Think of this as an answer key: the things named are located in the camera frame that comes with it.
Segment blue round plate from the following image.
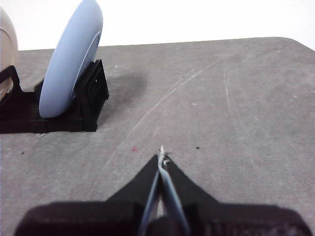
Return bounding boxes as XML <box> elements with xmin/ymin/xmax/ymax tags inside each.
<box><xmin>39</xmin><ymin>0</ymin><xmax>103</xmax><ymax>118</ymax></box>

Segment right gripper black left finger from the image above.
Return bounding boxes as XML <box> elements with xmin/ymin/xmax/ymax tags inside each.
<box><xmin>14</xmin><ymin>154</ymin><xmax>161</xmax><ymax>236</ymax></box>

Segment black plate rack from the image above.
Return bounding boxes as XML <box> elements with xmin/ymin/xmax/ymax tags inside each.
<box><xmin>0</xmin><ymin>59</ymin><xmax>110</xmax><ymax>135</ymax></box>

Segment cream round plate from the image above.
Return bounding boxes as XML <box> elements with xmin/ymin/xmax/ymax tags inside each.
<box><xmin>0</xmin><ymin>6</ymin><xmax>18</xmax><ymax>102</ymax></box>

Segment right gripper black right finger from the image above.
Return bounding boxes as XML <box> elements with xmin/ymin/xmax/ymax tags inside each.
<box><xmin>157</xmin><ymin>146</ymin><xmax>311</xmax><ymax>236</ymax></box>

